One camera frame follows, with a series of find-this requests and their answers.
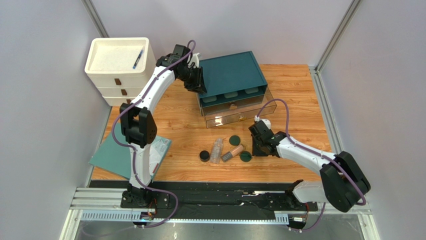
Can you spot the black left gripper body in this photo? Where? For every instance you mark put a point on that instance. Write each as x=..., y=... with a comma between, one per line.
x=190, y=76

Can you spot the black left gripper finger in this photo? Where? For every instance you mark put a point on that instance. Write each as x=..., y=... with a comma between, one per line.
x=195, y=88
x=199, y=77

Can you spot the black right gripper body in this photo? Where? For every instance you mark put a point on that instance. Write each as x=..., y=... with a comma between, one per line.
x=261, y=142

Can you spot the beige tube grey cap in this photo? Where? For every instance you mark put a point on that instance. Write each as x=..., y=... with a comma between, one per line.
x=232, y=153

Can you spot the clear drawer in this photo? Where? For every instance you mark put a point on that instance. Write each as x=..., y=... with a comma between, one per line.
x=243, y=105

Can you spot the teal drawer organizer box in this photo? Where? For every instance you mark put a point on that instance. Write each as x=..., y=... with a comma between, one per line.
x=230, y=78

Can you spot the clear plastic bottle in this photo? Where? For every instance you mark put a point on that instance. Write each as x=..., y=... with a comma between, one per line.
x=216, y=152

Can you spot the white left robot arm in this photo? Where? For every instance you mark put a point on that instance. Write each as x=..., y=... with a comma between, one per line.
x=137, y=117

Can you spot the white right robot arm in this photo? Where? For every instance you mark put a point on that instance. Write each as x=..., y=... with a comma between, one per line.
x=342, y=182

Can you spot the green round compact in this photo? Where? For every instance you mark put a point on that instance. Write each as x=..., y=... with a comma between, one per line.
x=234, y=140
x=245, y=156

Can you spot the black round jar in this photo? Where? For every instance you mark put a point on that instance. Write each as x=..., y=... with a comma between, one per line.
x=204, y=156

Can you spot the blue pen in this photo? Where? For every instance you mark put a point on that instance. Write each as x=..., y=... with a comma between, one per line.
x=138, y=59

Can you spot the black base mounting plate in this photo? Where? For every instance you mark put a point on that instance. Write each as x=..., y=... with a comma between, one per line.
x=214, y=200

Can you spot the white drawer cabinet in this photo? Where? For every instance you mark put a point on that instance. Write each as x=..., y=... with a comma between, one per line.
x=109, y=66

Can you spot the teal booklet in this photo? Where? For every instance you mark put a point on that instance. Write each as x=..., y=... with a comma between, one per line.
x=117, y=159

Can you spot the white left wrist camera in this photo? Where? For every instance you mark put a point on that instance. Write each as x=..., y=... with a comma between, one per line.
x=194, y=60

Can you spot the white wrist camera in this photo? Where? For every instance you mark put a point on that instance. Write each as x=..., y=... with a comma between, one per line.
x=194, y=60
x=264, y=120

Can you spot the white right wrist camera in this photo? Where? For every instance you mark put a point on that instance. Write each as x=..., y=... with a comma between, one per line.
x=264, y=120

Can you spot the aluminium frame rail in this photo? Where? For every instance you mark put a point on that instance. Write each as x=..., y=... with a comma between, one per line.
x=103, y=204

